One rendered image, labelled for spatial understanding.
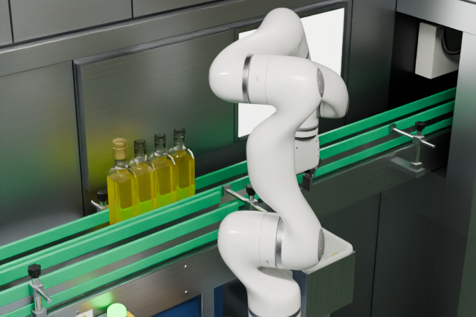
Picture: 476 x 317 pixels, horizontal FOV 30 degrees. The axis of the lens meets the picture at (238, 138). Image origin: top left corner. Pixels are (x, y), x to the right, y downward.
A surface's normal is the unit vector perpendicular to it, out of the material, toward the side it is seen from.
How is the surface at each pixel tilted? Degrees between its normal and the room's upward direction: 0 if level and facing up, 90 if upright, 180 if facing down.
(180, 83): 90
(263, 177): 96
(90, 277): 90
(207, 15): 90
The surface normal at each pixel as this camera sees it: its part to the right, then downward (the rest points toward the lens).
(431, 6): -0.78, 0.26
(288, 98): -0.27, 0.53
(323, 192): 0.62, 0.33
